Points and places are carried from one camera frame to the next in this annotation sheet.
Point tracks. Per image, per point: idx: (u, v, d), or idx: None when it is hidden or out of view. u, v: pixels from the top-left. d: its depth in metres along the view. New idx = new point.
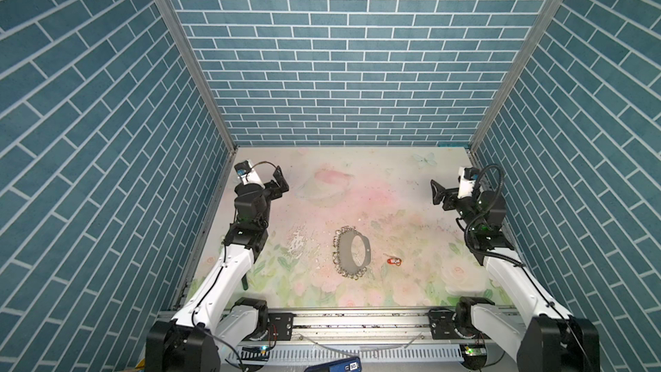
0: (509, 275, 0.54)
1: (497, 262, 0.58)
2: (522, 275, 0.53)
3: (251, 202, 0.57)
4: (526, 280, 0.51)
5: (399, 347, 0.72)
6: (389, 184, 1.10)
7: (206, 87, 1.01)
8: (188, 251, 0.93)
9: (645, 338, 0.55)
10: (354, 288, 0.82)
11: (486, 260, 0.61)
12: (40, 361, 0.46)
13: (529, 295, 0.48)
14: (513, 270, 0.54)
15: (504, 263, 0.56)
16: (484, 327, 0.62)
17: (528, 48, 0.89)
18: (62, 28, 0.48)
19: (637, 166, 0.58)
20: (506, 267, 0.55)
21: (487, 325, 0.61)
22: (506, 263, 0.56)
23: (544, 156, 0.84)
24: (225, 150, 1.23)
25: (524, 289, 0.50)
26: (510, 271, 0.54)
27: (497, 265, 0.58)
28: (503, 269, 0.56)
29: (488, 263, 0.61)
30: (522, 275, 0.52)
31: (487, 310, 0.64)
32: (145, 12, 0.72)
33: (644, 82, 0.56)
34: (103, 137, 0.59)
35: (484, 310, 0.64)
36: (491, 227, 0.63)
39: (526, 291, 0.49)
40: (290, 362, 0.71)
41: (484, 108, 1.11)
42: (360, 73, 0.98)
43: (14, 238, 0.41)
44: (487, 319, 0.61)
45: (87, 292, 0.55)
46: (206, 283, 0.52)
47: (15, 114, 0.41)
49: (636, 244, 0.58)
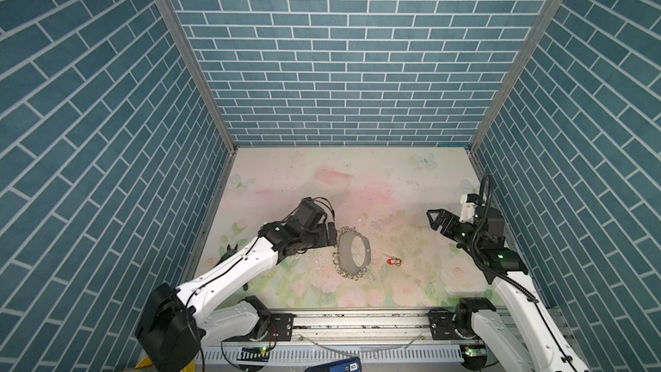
0: (523, 312, 0.49)
1: (509, 289, 0.53)
2: (536, 314, 0.48)
3: (313, 209, 0.61)
4: (540, 320, 0.47)
5: (399, 347, 0.72)
6: (389, 184, 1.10)
7: (207, 87, 1.02)
8: (188, 251, 0.93)
9: (645, 339, 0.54)
10: (354, 288, 0.82)
11: (496, 282, 0.56)
12: (40, 361, 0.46)
13: (545, 344, 0.44)
14: (527, 306, 0.49)
15: (519, 294, 0.51)
16: (483, 335, 0.63)
17: (528, 48, 0.89)
18: (63, 29, 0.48)
19: (637, 167, 0.58)
20: (520, 302, 0.50)
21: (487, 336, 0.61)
22: (520, 293, 0.51)
23: (544, 156, 0.84)
24: (225, 150, 1.23)
25: (538, 333, 0.46)
26: (524, 308, 0.49)
27: (509, 292, 0.53)
28: (515, 300, 0.51)
29: (498, 287, 0.56)
30: (535, 314, 0.48)
31: (490, 322, 0.62)
32: (145, 12, 0.72)
33: (644, 82, 0.56)
34: (103, 137, 0.59)
35: (484, 320, 0.63)
36: (496, 241, 0.60)
39: (540, 337, 0.46)
40: (290, 362, 0.71)
41: (484, 108, 1.11)
42: (360, 73, 0.98)
43: (15, 238, 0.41)
44: (488, 331, 0.61)
45: (87, 292, 0.55)
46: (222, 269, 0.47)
47: (15, 114, 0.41)
49: (636, 244, 0.58)
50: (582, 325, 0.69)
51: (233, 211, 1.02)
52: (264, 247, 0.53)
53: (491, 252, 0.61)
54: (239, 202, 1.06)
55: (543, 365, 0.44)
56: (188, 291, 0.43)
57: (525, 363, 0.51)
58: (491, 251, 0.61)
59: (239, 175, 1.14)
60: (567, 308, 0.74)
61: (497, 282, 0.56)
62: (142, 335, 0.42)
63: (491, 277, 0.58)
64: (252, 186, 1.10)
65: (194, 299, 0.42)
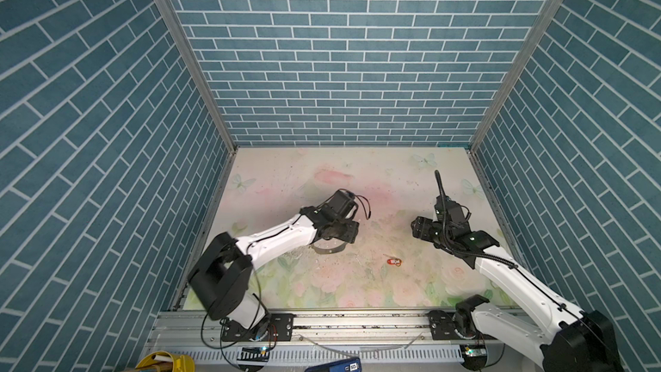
0: (511, 282, 0.51)
1: (491, 265, 0.55)
2: (522, 279, 0.50)
3: (349, 199, 0.67)
4: (528, 282, 0.50)
5: (399, 347, 0.72)
6: (389, 184, 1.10)
7: (206, 87, 1.01)
8: (188, 251, 0.93)
9: (645, 339, 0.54)
10: (354, 288, 0.82)
11: (478, 263, 0.58)
12: (40, 362, 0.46)
13: (540, 302, 0.46)
14: (512, 275, 0.52)
15: (501, 266, 0.54)
16: (487, 330, 0.62)
17: (528, 48, 0.89)
18: (62, 29, 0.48)
19: (637, 167, 0.58)
20: (503, 271, 0.53)
21: (492, 327, 0.60)
22: (501, 265, 0.54)
23: (543, 156, 0.85)
24: (225, 150, 1.23)
25: (532, 294, 0.48)
26: (511, 277, 0.51)
27: (492, 269, 0.55)
28: (502, 274, 0.53)
29: (482, 267, 0.57)
30: (521, 279, 0.51)
31: (488, 313, 0.63)
32: (145, 12, 0.72)
33: (644, 82, 0.56)
34: (103, 137, 0.59)
35: (485, 313, 0.64)
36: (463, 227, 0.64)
39: (534, 297, 0.47)
40: (291, 362, 0.71)
41: (484, 108, 1.11)
42: (360, 73, 0.98)
43: (14, 239, 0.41)
44: (490, 320, 0.61)
45: (87, 292, 0.55)
46: (271, 233, 0.51)
47: (15, 114, 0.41)
49: (636, 244, 0.58)
50: None
51: (233, 211, 1.02)
52: (305, 222, 0.58)
53: (464, 238, 0.64)
54: (239, 203, 1.06)
55: (547, 324, 0.45)
56: (247, 242, 0.47)
57: (532, 335, 0.52)
58: (462, 236, 0.64)
59: (239, 175, 1.14)
60: None
61: (478, 262, 0.58)
62: (197, 277, 0.46)
63: (472, 262, 0.60)
64: (252, 186, 1.10)
65: (251, 250, 0.46)
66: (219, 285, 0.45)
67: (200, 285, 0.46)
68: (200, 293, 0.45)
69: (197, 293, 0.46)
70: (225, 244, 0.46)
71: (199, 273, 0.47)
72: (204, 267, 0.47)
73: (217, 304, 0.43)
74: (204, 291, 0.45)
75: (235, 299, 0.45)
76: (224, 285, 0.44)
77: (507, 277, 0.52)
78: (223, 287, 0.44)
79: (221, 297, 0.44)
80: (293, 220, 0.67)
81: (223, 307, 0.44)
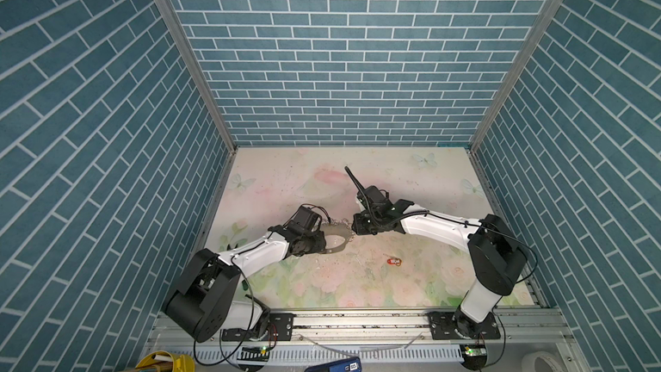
0: (429, 224, 0.59)
1: (412, 220, 0.62)
2: (435, 219, 0.59)
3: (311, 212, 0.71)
4: (439, 219, 0.58)
5: (399, 347, 0.72)
6: (389, 184, 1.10)
7: (206, 87, 1.01)
8: (188, 251, 0.93)
9: (645, 339, 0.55)
10: (354, 288, 0.82)
11: (405, 225, 0.64)
12: (40, 361, 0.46)
13: (453, 228, 0.55)
14: (428, 218, 0.60)
15: (418, 218, 0.61)
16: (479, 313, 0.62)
17: (528, 48, 0.89)
18: (62, 28, 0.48)
19: (637, 167, 0.58)
20: (422, 219, 0.61)
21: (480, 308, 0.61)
22: (419, 217, 0.62)
23: (544, 156, 0.84)
24: (225, 150, 1.23)
25: (445, 226, 0.56)
26: (428, 220, 0.60)
27: (415, 222, 0.61)
28: (422, 222, 0.60)
29: (410, 226, 0.63)
30: (434, 219, 0.59)
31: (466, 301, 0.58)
32: (145, 12, 0.72)
33: (644, 82, 0.56)
34: (103, 137, 0.59)
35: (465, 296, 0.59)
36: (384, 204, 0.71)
39: (447, 227, 0.55)
40: (290, 362, 0.71)
41: (484, 108, 1.11)
42: (360, 73, 0.98)
43: (14, 238, 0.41)
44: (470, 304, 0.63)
45: (87, 292, 0.55)
46: (250, 247, 0.53)
47: (15, 114, 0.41)
49: (636, 244, 0.58)
50: (582, 325, 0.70)
51: (233, 210, 1.03)
52: (277, 237, 0.62)
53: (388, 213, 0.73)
54: (239, 202, 1.06)
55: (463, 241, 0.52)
56: (229, 256, 0.48)
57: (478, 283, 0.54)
58: (386, 210, 0.71)
59: (239, 175, 1.14)
60: (567, 308, 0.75)
61: (407, 223, 0.63)
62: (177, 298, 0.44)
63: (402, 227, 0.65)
64: (252, 186, 1.10)
65: (236, 262, 0.47)
66: (201, 303, 0.44)
67: (180, 306, 0.43)
68: (182, 315, 0.43)
69: (176, 316, 0.43)
70: (206, 262, 0.45)
71: (177, 294, 0.44)
72: (182, 288, 0.44)
73: (201, 323, 0.42)
74: (185, 313, 0.43)
75: (219, 316, 0.43)
76: (210, 302, 0.43)
77: (429, 223, 0.59)
78: (208, 304, 0.43)
79: (206, 314, 0.42)
80: (267, 235, 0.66)
81: (210, 325, 0.42)
